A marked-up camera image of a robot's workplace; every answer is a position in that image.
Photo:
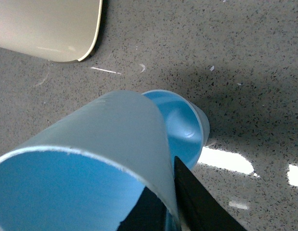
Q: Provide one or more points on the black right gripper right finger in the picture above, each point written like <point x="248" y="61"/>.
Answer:
<point x="200" y="210"/>

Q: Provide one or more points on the blue plastic cup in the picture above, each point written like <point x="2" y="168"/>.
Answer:
<point x="187" y="125"/>
<point x="87" y="171"/>

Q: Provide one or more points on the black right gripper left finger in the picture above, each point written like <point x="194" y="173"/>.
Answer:
<point x="148" y="214"/>

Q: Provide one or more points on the cream two-slot toaster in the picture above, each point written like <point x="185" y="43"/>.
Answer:
<point x="55" y="30"/>

